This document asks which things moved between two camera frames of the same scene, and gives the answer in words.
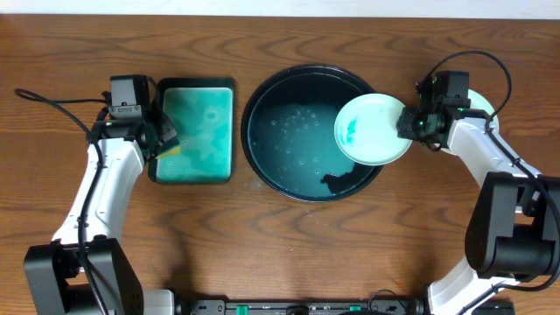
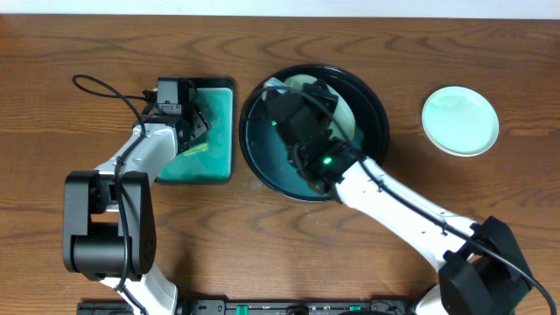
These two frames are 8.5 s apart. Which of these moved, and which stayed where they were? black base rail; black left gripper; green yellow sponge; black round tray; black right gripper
Moved: black right gripper; black left gripper; green yellow sponge
Stayed: black base rail; black round tray
